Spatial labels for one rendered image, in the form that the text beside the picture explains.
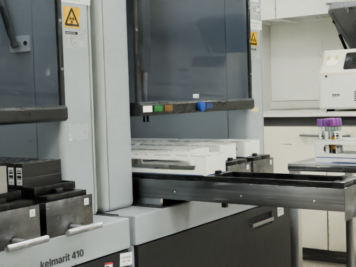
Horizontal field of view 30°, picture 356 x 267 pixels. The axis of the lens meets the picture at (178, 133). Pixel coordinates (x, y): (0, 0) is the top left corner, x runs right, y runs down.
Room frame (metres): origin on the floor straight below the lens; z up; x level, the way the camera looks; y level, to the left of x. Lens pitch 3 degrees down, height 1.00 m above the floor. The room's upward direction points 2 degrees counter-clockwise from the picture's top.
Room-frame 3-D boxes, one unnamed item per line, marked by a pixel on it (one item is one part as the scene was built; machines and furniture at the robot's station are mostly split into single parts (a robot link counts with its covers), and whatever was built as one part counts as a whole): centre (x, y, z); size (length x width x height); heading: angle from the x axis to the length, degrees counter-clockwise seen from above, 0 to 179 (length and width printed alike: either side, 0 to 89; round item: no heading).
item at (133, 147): (1.91, 0.06, 0.83); 0.30 x 0.10 x 0.06; 55
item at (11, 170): (1.41, 0.31, 0.85); 0.12 x 0.02 x 0.06; 144
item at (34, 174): (1.40, 0.30, 0.85); 0.12 x 0.02 x 0.06; 146
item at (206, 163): (1.71, 0.03, 0.83); 0.30 x 0.10 x 0.06; 55
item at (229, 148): (2.04, -0.03, 0.83); 0.30 x 0.10 x 0.06; 55
